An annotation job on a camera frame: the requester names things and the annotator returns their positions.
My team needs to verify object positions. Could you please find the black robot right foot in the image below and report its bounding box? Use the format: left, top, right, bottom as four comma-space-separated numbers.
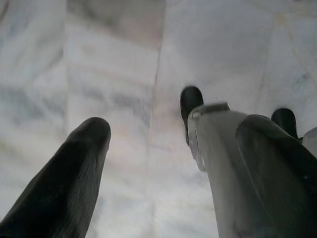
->
271, 108, 299, 139

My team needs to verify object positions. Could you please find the black robot foot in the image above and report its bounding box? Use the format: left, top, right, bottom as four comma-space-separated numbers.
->
271, 108, 299, 139
180, 85, 204, 132

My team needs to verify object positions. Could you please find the black robot left foot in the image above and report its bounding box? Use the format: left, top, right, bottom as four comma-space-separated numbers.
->
180, 85, 204, 132

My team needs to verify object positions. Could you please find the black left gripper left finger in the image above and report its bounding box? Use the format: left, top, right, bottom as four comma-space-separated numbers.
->
0, 117, 111, 238

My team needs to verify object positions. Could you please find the grey robot left leg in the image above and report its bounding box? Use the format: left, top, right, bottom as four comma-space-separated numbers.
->
185, 101, 251, 238

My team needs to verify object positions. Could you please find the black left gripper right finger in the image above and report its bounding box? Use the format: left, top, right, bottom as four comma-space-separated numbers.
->
235, 113, 317, 238

